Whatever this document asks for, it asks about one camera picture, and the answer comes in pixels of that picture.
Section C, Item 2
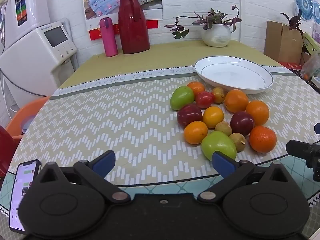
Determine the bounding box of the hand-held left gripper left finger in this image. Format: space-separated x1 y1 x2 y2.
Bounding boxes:
32 150 131 204

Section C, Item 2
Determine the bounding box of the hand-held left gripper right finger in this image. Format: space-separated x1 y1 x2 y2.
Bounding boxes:
197 151 294 204

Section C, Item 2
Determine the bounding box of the brown longan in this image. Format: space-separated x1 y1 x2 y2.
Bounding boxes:
229 132 248 152
214 121 233 137

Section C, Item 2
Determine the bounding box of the dark red passion fruit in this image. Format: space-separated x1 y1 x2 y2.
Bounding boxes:
230 111 255 137
177 104 203 128

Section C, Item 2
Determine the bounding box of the yellow orange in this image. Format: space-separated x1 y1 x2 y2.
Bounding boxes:
202 106 225 128

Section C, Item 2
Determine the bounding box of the white plate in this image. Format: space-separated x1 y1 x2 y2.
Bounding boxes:
194 57 274 95

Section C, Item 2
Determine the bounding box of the clear plastic bag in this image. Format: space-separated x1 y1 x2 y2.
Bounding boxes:
301 54 320 80

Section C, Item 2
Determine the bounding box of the red tomato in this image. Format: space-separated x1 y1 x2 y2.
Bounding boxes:
195 91 214 109

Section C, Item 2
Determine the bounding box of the red packet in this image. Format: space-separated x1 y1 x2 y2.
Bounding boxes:
278 61 303 70

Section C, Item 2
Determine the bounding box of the yellow red plum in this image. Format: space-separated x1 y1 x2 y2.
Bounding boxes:
212 87 227 104

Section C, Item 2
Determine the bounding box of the green yellow box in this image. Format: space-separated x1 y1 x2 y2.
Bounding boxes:
303 32 320 56

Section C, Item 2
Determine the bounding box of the smartphone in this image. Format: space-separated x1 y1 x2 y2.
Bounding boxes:
9 159 42 232

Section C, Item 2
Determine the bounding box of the cardboard box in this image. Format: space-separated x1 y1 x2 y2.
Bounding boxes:
264 20 304 64

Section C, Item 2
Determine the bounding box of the orange plastic chair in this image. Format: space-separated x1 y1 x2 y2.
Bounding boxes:
5 96 52 140

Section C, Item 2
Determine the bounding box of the red plastic stool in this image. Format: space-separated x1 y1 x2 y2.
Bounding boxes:
0 125 18 178

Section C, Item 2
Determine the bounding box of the dark purple plant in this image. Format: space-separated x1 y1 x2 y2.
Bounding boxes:
280 9 305 39

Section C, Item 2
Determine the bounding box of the pink bottle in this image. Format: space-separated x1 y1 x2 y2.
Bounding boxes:
99 17 119 57

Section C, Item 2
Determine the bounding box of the white water dispenser with screen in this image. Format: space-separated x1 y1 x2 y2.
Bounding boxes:
0 21 77 98

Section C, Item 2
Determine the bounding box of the large blue decorative plate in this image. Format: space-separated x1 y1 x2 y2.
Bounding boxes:
295 0 313 20

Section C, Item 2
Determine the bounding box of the purple plant in white pot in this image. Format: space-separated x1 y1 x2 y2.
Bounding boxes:
164 5 242 47

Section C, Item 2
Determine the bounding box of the red thermos jug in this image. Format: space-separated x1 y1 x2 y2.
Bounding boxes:
118 0 151 54

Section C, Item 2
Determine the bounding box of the wall poster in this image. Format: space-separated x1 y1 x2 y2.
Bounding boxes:
81 0 163 41

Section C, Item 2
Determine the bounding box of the white wall water purifier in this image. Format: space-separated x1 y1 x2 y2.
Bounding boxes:
0 0 51 49

